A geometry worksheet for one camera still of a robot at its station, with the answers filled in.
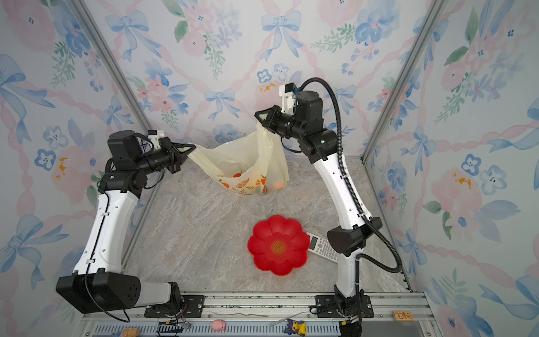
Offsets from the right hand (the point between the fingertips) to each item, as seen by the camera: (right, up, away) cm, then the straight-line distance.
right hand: (254, 112), depth 63 cm
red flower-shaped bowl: (+8, -48, +25) cm, 54 cm away
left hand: (-18, -9, +3) cm, 21 cm away
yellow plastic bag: (-4, -14, +28) cm, 32 cm away
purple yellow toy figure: (+14, -69, +5) cm, 70 cm away
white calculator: (+26, -49, +24) cm, 60 cm away
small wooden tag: (+51, -67, +8) cm, 84 cm away
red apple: (-10, -18, +30) cm, 36 cm away
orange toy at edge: (-40, -69, +4) cm, 80 cm away
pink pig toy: (-12, -69, +5) cm, 70 cm away
